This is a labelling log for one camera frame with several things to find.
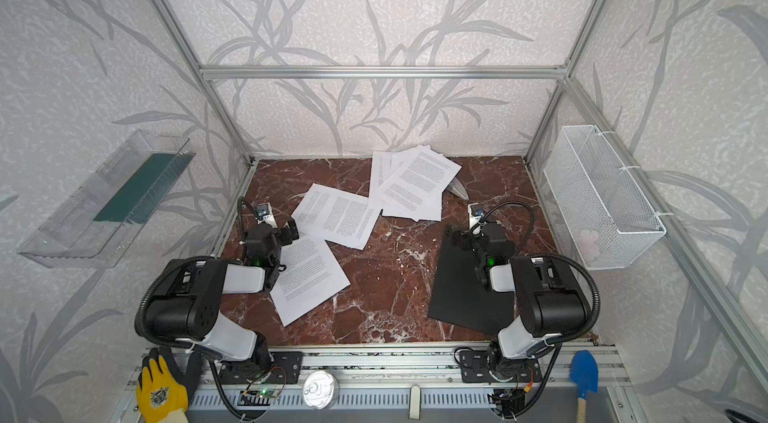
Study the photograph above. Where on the round metal can lid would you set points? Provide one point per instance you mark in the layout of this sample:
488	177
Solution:
320	390

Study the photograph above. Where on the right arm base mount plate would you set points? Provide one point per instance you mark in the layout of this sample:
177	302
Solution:
483	366

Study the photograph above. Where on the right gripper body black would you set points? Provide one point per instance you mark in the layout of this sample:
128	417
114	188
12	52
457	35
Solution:
468	240

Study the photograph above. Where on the blue shovel wooden handle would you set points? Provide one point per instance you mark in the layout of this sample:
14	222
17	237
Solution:
584	374

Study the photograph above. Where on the white wire mesh basket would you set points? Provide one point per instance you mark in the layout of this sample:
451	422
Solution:
595	190

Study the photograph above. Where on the yellow black work glove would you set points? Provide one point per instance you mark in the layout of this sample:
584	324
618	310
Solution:
164	391

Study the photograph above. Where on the pink object in basket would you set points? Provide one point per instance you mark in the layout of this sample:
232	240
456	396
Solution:
588	243

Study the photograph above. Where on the metal garden trowel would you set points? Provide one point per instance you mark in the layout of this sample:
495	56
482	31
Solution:
456	188

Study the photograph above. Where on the printed paper sheet top stack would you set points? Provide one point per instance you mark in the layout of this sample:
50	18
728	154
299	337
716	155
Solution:
410	184

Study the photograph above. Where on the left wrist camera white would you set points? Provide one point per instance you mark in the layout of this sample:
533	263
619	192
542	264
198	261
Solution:
264	214

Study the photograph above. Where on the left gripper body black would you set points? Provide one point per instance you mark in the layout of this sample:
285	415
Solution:
279	234

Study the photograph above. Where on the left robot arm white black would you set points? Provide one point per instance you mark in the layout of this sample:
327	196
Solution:
182	307

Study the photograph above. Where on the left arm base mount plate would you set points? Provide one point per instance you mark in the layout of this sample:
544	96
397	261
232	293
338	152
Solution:
281	367

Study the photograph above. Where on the clear plastic wall tray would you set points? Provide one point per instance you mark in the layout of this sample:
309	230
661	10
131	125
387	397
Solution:
95	226

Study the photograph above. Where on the black folder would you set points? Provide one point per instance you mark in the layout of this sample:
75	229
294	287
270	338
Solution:
460	299

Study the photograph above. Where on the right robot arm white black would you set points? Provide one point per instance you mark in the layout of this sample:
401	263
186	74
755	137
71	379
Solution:
556	299

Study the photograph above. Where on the green circuit board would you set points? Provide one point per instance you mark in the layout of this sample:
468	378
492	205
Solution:
258	397

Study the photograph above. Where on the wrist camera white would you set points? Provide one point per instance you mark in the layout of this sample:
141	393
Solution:
476	214
264	214

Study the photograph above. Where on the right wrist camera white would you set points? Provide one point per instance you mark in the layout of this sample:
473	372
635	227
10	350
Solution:
476	214

